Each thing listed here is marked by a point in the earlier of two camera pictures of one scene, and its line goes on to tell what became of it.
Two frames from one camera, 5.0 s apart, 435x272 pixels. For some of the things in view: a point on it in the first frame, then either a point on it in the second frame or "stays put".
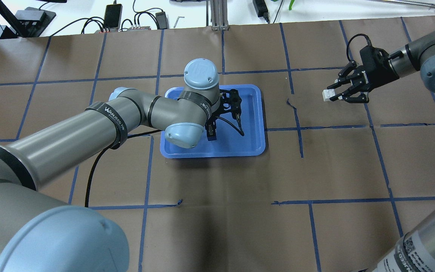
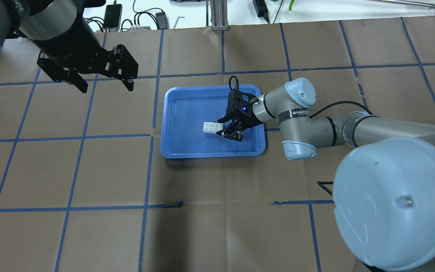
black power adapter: x=161 y=17 stays put
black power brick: x=261 y=9 stays put
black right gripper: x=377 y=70 → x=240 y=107
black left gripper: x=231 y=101 → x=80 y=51
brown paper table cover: x=340 y=182 stays put
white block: x=327 y=93 → x=217 y=127
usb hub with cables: x=139 y=28 stays put
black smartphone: x=113 y=16 stays put
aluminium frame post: x=219 y=15 stays put
